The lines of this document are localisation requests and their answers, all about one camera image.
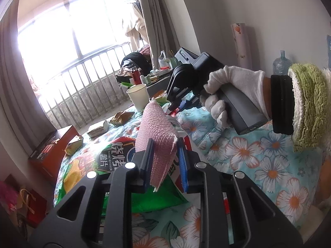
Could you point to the green desk basket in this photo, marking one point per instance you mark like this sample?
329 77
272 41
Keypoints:
172 62

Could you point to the orange cardboard box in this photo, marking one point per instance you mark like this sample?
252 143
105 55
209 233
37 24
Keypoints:
49 155

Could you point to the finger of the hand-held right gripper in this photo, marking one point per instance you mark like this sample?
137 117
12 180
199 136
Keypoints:
174 107
184 104

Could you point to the large clear water jug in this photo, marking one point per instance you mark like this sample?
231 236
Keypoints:
281 63

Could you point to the white plastic jug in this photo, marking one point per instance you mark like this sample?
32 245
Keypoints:
163 60

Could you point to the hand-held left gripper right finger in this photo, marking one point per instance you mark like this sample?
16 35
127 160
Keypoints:
183 170

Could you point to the metal window railing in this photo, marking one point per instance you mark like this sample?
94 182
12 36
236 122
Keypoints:
85 87

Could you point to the pink plastic bag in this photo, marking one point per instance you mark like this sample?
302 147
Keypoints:
7 196

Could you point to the white bottle with red cap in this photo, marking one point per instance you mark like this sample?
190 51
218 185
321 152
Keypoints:
173 171

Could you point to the white paper cup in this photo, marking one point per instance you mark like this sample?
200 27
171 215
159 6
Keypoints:
138 97

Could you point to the red thermos bottle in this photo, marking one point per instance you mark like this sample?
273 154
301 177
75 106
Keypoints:
135 76

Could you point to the person's right hand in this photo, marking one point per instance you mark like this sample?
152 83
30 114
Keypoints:
240 80

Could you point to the floral light blue blanket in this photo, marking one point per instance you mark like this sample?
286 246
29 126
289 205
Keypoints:
245 160

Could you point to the yellow green snack wrapper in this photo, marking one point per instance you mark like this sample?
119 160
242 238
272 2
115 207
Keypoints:
73 146

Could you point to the small open carton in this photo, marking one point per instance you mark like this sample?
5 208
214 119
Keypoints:
97 129

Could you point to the small green wrapper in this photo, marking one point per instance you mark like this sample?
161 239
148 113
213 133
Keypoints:
161 99

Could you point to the rolled printed paper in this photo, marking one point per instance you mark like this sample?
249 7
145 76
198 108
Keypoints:
241 46

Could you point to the green chip bag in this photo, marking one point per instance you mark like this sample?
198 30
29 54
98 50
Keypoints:
111 157

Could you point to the brown crumpled wrapper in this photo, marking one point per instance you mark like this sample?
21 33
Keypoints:
121 118

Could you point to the hanging beige coat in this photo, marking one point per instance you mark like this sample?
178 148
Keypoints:
134 23

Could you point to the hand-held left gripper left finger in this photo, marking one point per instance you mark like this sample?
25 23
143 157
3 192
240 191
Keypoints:
149 165

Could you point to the pink sponge cloth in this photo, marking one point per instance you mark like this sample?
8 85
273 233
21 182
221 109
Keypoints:
155 134

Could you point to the black backpack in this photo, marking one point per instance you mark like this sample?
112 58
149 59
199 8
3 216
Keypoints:
135 62

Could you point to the red shopping bag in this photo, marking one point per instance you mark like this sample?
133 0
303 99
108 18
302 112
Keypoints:
33 209

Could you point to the grey window curtain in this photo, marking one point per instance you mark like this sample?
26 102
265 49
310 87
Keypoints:
18 95
157 23

